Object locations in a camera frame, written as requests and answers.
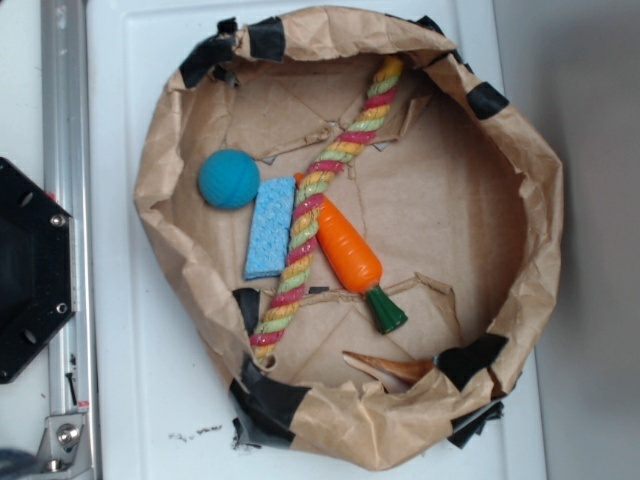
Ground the blue rubber ball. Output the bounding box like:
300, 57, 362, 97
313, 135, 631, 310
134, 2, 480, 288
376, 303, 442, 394
197, 149, 260, 209

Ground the orange plastic toy carrot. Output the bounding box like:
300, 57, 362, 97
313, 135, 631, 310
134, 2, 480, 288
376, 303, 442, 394
293, 193, 408, 334

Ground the brown paper bag bin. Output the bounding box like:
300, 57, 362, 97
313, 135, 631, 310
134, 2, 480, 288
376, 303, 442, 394
134, 6, 564, 471

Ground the light blue sponge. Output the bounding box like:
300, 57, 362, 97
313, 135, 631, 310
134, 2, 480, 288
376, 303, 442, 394
244, 177, 296, 280

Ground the brown pointed horn piece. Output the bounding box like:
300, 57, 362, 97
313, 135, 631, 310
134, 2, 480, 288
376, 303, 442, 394
342, 351, 435, 393

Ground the multicolour twisted rope toy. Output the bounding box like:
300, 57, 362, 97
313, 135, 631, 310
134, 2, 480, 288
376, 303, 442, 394
250, 55, 403, 367

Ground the aluminium extrusion rail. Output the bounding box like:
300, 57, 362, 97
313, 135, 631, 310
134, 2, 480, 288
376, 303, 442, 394
40, 1, 103, 479

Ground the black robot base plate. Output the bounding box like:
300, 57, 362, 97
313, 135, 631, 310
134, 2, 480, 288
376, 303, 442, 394
0, 158, 74, 384

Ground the metal corner bracket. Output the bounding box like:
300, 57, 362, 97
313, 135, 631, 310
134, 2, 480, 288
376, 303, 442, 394
35, 413, 92, 479

